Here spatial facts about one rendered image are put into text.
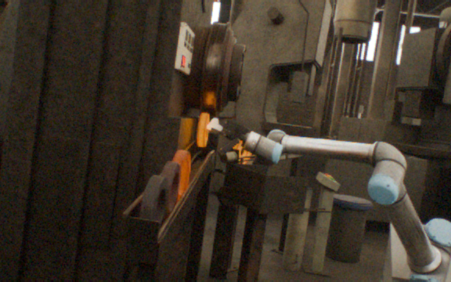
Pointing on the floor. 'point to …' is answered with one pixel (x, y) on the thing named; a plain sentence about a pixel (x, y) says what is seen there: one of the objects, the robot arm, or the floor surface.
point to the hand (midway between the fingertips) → (204, 125)
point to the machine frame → (88, 133)
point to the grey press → (439, 103)
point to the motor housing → (222, 236)
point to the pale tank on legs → (346, 11)
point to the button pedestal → (315, 266)
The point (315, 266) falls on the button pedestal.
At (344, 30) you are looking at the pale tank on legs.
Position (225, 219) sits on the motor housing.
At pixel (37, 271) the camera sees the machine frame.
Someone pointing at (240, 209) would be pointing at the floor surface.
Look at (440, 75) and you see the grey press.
